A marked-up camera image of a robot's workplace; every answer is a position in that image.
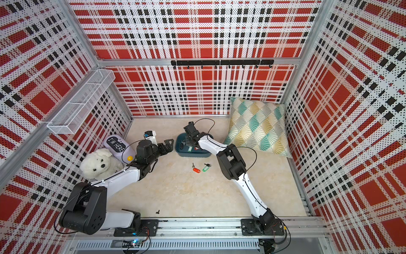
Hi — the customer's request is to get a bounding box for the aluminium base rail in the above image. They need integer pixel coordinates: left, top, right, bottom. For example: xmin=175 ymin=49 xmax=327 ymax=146
xmin=71 ymin=217 xmax=327 ymax=239

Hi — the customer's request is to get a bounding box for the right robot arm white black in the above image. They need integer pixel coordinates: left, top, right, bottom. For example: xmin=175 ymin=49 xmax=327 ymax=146
xmin=184 ymin=122 xmax=284 ymax=235

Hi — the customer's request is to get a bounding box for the key with red tag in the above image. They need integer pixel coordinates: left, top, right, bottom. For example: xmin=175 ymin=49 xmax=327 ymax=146
xmin=192 ymin=164 xmax=201 ymax=174

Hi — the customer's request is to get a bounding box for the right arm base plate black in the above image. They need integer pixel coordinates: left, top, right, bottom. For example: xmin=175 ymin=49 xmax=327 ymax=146
xmin=240 ymin=219 xmax=285 ymax=236

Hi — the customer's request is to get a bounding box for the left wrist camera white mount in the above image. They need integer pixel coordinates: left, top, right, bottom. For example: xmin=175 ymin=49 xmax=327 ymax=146
xmin=144 ymin=131 xmax=158 ymax=145

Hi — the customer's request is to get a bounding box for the white wire mesh shelf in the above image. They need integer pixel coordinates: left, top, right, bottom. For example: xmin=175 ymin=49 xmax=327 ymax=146
xmin=47 ymin=69 xmax=115 ymax=134

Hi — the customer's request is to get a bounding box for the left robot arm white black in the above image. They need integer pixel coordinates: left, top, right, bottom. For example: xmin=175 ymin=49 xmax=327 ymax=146
xmin=53 ymin=139 xmax=174 ymax=235

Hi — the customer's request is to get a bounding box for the black wall hook rail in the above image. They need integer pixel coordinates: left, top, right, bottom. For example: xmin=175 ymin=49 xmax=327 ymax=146
xmin=171 ymin=59 xmax=275 ymax=68

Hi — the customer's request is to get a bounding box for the black key with green tag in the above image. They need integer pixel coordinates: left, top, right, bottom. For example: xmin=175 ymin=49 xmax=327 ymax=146
xmin=203 ymin=164 xmax=211 ymax=172

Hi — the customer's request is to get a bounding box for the purple clock with yellow knob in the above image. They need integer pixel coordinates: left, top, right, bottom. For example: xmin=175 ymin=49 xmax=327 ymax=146
xmin=104 ymin=134 xmax=136 ymax=164

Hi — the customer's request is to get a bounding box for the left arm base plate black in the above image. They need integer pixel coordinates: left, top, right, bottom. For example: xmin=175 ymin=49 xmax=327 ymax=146
xmin=114 ymin=219 xmax=159 ymax=237

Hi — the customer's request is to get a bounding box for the patterned green yellow pillow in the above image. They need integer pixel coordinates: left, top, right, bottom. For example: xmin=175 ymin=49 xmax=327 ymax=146
xmin=224 ymin=97 xmax=292 ymax=158

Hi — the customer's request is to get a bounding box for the white plush bear toy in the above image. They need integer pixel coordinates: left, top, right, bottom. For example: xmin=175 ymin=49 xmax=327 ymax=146
xmin=80 ymin=148 xmax=124 ymax=180

